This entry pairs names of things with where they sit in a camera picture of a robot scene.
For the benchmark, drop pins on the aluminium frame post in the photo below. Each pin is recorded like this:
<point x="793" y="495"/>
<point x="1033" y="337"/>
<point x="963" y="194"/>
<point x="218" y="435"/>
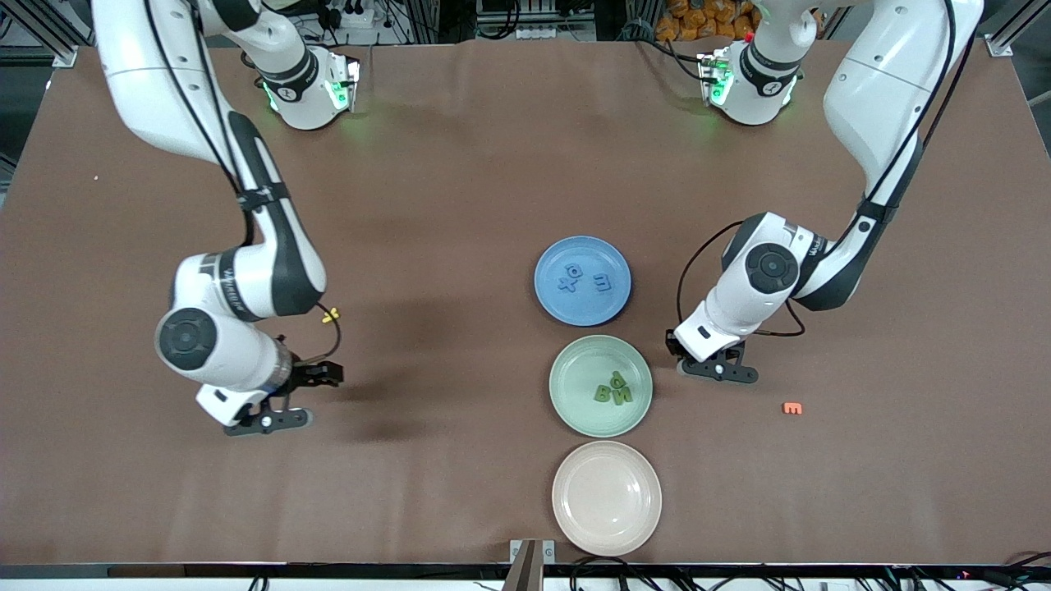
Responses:
<point x="1000" y="45"/>
<point x="64" y="56"/>

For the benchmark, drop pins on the blue foam letter E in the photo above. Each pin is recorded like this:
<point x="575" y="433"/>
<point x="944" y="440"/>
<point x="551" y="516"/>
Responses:
<point x="603" y="284"/>

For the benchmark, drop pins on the green foam letter N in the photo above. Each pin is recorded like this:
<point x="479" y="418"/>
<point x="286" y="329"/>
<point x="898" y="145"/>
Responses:
<point x="622" y="396"/>

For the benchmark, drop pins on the brown table cover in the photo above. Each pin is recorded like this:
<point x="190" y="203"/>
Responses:
<point x="410" y="492"/>

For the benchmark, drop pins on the white power strip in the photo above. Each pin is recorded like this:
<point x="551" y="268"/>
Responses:
<point x="357" y="16"/>
<point x="554" y="33"/>

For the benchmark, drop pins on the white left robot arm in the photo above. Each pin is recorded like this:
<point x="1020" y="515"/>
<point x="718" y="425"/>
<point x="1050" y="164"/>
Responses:
<point x="895" y="90"/>

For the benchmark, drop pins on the blue plate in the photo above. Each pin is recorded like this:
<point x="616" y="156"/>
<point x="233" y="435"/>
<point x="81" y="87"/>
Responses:
<point x="583" y="308"/>

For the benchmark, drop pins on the blue foam letter X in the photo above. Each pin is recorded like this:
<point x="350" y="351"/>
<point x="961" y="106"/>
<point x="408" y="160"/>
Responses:
<point x="567" y="285"/>

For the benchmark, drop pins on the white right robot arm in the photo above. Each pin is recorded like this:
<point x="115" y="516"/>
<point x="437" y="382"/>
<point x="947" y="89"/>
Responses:
<point x="271" y="279"/>

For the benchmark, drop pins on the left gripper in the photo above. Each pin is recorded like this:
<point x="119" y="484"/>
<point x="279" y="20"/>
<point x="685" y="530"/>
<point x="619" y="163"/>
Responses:
<point x="672" y="344"/>

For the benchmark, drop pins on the green foam letter P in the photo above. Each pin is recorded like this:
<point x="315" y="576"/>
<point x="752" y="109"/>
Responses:
<point x="616" y="382"/>

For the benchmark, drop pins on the blue foam letter a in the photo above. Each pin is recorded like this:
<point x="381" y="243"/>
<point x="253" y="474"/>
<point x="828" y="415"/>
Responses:
<point x="568" y="271"/>

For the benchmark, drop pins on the green plate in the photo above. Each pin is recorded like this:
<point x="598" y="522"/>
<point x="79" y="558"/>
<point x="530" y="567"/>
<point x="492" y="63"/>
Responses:
<point x="583" y="365"/>

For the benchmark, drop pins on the green foam letter B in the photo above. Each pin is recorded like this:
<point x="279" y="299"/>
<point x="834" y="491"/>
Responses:
<point x="602" y="395"/>

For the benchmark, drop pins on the pile of orange objects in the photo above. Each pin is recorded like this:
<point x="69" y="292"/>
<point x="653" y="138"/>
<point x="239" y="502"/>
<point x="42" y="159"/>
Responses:
<point x="698" y="16"/>

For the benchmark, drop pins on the beige plate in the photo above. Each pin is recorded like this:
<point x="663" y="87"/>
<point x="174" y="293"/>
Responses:
<point x="607" y="498"/>

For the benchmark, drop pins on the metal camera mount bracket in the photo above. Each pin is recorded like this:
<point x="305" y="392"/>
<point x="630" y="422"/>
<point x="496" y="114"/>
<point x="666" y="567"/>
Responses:
<point x="525" y="566"/>

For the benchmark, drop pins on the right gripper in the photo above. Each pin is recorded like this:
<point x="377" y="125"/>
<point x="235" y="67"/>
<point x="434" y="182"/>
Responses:
<point x="309" y="374"/>

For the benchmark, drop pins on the black table edge rail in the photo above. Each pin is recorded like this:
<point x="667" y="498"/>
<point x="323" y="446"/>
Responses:
<point x="328" y="570"/>

